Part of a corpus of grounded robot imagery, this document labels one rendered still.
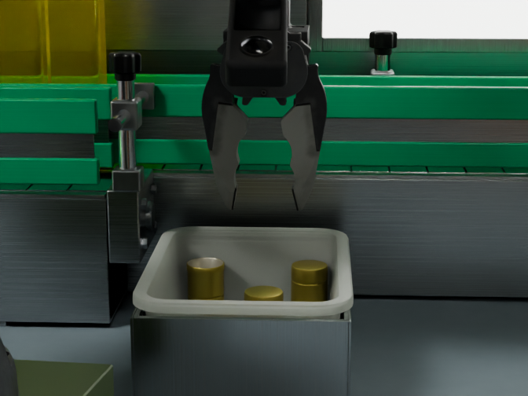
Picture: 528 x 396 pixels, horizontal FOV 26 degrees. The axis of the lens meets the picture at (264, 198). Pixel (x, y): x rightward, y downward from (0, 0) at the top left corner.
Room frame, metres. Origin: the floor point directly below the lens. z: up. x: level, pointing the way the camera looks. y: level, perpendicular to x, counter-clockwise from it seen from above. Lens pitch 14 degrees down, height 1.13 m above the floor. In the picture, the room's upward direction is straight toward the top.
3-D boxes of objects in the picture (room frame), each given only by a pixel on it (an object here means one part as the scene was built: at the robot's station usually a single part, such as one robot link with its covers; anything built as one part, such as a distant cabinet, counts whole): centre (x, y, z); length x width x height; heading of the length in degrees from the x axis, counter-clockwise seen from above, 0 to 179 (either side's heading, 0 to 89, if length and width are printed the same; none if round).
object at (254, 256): (0.94, 0.01, 0.80); 0.22 x 0.17 x 0.09; 177
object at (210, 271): (1.02, 0.05, 0.79); 0.04 x 0.04 x 0.04
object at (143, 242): (1.06, 0.12, 0.85); 0.09 x 0.04 x 0.07; 177
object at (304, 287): (1.01, -0.04, 0.79); 0.04 x 0.04 x 0.04
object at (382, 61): (1.23, -0.13, 0.94); 0.07 x 0.04 x 0.13; 177
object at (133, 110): (1.04, 0.12, 0.95); 0.17 x 0.03 x 0.12; 177
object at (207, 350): (0.96, 0.01, 0.79); 0.27 x 0.17 x 0.08; 177
